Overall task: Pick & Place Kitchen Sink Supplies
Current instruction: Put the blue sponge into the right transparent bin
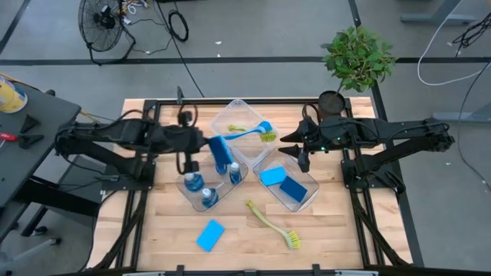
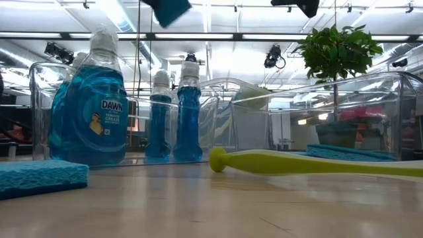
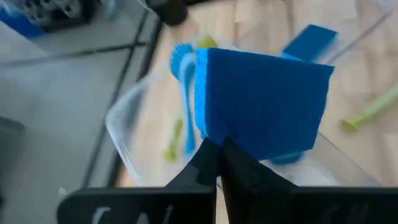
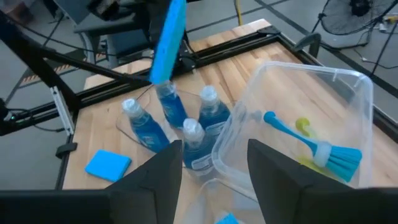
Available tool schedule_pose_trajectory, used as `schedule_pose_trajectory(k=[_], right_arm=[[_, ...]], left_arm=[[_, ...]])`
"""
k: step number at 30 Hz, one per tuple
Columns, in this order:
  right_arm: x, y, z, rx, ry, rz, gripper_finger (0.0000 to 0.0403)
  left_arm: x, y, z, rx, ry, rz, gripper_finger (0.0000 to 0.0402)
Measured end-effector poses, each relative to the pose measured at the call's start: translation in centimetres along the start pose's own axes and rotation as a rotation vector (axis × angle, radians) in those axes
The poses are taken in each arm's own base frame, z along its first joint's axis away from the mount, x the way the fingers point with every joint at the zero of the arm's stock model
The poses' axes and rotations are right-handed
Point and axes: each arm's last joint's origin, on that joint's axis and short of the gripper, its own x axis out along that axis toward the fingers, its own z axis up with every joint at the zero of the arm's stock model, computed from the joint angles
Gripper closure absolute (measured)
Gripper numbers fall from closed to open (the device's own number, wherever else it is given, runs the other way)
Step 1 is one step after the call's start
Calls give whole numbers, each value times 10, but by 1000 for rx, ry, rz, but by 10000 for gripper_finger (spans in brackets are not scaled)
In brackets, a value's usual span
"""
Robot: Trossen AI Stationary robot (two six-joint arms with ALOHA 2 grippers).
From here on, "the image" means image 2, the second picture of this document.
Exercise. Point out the blue kitchen sponge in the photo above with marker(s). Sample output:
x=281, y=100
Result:
x=330, y=153
x=39, y=178
x=170, y=11
x=380, y=155

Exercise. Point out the blue dish soap bottle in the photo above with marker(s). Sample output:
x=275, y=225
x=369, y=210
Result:
x=187, y=132
x=158, y=132
x=96, y=132

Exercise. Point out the green yellow dish brush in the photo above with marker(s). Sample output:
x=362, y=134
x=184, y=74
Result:
x=281, y=163

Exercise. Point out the green leafy plant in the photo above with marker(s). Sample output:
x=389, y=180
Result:
x=337, y=53

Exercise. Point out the black ceiling track light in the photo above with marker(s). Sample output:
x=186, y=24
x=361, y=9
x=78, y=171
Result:
x=59, y=53
x=273, y=56
x=400, y=63

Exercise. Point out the clear acrylic bin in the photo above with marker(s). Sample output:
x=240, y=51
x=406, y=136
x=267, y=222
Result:
x=39, y=99
x=287, y=109

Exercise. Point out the black plant pot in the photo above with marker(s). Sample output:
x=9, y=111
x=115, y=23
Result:
x=337, y=135

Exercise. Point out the clear plastic storage tub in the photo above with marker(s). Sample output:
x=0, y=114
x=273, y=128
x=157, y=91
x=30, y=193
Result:
x=244, y=129

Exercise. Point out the black aluminium frame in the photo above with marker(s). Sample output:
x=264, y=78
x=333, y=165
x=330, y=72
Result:
x=238, y=36

